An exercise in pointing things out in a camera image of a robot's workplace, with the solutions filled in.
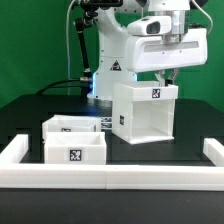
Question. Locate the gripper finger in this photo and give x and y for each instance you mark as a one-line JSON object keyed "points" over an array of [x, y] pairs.
{"points": [[160, 77], [172, 77]]}

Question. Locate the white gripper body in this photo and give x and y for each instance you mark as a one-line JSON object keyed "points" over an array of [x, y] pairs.
{"points": [[150, 53]]}

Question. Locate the white drawer cabinet frame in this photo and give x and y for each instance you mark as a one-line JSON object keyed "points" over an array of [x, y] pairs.
{"points": [[143, 111]]}

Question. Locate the white drawer box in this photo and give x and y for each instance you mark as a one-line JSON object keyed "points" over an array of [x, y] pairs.
{"points": [[78, 148], [65, 123]]}

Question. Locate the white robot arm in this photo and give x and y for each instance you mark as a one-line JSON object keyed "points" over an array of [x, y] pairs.
{"points": [[112, 29]]}

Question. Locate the marker tag sheet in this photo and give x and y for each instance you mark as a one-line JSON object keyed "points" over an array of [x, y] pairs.
{"points": [[106, 123]]}

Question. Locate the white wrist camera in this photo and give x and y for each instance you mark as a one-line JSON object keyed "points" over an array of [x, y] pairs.
{"points": [[150, 25]]}

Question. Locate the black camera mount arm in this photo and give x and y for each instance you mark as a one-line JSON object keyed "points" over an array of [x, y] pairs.
{"points": [[90, 8]]}

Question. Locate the white U-shaped fence frame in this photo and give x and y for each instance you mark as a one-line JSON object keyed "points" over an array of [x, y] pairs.
{"points": [[14, 173]]}

